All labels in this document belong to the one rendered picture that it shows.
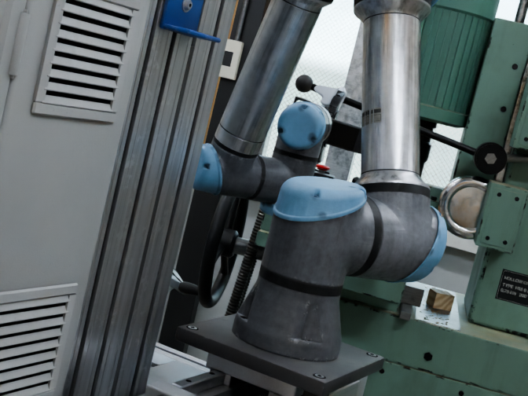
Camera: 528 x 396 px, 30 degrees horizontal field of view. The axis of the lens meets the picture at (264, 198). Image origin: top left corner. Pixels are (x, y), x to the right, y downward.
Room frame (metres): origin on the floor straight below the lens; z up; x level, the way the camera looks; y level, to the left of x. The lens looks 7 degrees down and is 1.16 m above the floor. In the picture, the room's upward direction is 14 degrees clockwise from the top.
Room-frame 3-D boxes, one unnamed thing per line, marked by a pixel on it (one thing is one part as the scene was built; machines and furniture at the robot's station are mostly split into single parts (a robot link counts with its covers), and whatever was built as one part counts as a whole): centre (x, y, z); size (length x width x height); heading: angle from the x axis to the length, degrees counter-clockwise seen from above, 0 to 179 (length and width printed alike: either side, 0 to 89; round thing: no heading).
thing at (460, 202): (1.88, -0.39, 1.02); 0.12 x 0.03 x 0.12; 82
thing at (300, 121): (1.63, -0.03, 1.10); 0.11 x 0.08 x 0.09; 172
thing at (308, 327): (1.33, -0.08, 0.87); 0.15 x 0.15 x 0.10
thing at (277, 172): (1.62, -0.02, 1.00); 0.11 x 0.08 x 0.11; 124
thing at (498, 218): (1.84, -0.44, 1.02); 0.09 x 0.07 x 0.12; 172
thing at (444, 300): (1.97, -0.40, 0.82); 0.04 x 0.04 x 0.03; 14
